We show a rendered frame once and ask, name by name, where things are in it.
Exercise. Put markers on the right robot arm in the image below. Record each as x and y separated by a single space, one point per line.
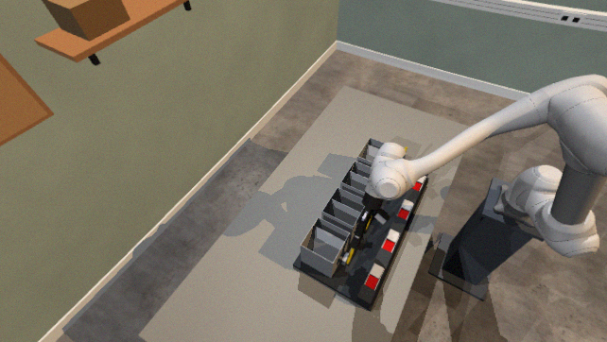
577 109

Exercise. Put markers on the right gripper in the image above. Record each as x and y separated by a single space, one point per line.
371 204

